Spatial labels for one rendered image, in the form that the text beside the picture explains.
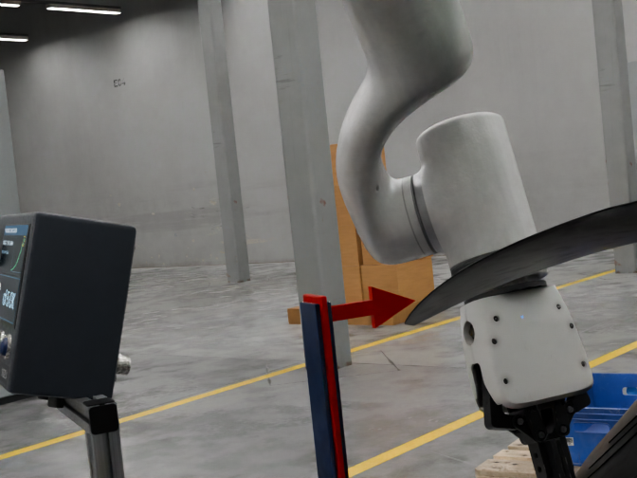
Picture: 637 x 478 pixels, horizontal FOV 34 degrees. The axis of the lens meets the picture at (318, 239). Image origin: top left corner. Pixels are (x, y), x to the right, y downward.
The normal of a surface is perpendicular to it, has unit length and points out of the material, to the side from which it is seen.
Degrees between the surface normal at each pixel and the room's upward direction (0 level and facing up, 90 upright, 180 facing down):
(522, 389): 72
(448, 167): 78
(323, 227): 90
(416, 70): 122
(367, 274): 90
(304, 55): 90
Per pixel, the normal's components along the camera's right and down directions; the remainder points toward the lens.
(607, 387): -0.54, 0.09
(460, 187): -0.42, -0.11
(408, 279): 0.77, -0.04
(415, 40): 0.06, 0.54
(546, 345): 0.37, -0.29
